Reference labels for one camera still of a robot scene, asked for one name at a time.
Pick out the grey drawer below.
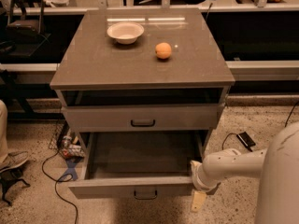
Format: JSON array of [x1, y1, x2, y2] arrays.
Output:
[[62, 104, 224, 132], [69, 131, 203, 200]]

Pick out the black cable right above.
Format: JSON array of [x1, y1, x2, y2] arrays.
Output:
[[221, 100, 299, 151]]

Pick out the wire basket with items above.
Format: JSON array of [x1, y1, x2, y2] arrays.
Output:
[[49, 120, 85, 160]]

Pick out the white bowl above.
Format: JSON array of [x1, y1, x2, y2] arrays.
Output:
[[107, 21, 144, 45]]

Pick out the black power adapter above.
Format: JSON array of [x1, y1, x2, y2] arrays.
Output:
[[236, 132, 255, 148]]

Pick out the grey sneaker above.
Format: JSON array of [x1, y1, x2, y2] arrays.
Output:
[[0, 151, 28, 173]]

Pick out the grey drawer cabinet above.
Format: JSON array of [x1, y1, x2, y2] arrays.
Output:
[[50, 8, 235, 151]]

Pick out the person leg beige trousers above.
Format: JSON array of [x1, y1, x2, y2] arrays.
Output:
[[0, 100, 8, 165]]

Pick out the grey top drawer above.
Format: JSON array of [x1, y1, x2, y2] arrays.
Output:
[[62, 104, 224, 132]]

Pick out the black chair background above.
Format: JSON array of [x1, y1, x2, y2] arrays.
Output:
[[1, 0, 48, 54]]

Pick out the orange fruit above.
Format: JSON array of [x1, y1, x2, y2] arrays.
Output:
[[155, 42, 172, 60]]

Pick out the black floor cable left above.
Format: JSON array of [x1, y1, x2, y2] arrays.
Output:
[[41, 151, 79, 224]]

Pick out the black chair base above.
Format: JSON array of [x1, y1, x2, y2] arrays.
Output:
[[0, 168, 30, 206]]

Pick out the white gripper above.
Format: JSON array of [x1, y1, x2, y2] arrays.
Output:
[[190, 161, 219, 212]]

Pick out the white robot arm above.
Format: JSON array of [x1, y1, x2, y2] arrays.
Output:
[[191, 122, 299, 224]]

